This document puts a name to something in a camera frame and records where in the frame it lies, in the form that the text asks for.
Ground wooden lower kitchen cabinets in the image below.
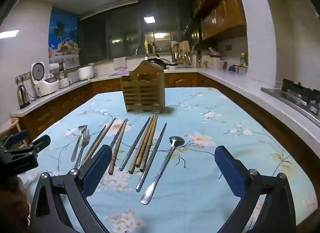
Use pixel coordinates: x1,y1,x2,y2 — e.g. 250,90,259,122
19,72,320,188

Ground tropical fruit wall poster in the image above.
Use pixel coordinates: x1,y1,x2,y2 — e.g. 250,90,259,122
48,8,81,67

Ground wooden chair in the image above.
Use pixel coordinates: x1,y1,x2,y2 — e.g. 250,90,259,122
0,117,28,148

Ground wooden rack with kitchen utensils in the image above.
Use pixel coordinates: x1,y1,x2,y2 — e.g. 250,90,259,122
171,40,192,65

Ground light blue floral tablecloth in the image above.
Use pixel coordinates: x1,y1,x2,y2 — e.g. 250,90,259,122
17,86,318,233

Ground black wok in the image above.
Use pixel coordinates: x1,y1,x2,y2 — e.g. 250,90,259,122
146,57,179,70

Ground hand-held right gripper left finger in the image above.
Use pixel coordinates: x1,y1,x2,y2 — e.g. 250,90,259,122
29,144,113,233

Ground wooden kitchen cabinets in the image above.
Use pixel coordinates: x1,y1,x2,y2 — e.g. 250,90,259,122
187,0,248,41
19,72,320,188

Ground wall power socket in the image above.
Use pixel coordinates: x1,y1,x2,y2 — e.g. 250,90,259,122
14,71,31,84

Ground white hanging towel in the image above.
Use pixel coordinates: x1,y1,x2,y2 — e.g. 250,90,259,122
113,57,127,71

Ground pink and green plastic containers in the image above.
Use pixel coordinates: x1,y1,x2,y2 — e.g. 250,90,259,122
204,47,228,69

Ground white seasoning box set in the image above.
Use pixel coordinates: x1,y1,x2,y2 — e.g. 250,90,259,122
229,64,248,76

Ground wooden upper kitchen cabinets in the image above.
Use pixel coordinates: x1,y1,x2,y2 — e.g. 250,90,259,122
187,0,248,41

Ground chopstick pair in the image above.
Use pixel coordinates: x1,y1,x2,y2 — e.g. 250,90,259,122
78,117,117,170

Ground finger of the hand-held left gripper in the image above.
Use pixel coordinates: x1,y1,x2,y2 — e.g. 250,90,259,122
0,130,29,148
4,135,51,155

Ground person's left hand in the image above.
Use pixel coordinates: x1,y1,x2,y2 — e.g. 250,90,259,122
0,174,32,233

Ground metal fork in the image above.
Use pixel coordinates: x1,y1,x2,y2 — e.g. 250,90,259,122
74,129,90,170

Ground white kitchen countertop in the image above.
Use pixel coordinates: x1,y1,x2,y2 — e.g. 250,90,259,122
10,65,320,153

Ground small metal spoon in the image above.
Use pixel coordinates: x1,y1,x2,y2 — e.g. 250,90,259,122
71,125,88,162

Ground white rice cooker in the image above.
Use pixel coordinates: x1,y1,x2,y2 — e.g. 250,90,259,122
31,61,60,97

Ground long metal ladle spoon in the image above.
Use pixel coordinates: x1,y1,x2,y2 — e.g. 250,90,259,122
140,136,185,205

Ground dark kitchen window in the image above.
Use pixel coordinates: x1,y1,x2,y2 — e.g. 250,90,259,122
78,0,194,66

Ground small white appliance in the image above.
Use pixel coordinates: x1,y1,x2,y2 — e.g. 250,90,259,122
58,76,70,89

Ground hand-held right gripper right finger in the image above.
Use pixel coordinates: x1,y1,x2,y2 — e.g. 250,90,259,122
214,145,297,233

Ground wooden slatted utensil holder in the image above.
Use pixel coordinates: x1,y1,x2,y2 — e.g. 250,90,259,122
120,60,165,113

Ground steel electric kettle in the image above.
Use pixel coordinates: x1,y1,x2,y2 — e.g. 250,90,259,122
16,84,31,109

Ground steel gas stove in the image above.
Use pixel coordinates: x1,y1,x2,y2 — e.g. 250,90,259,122
261,78,320,125

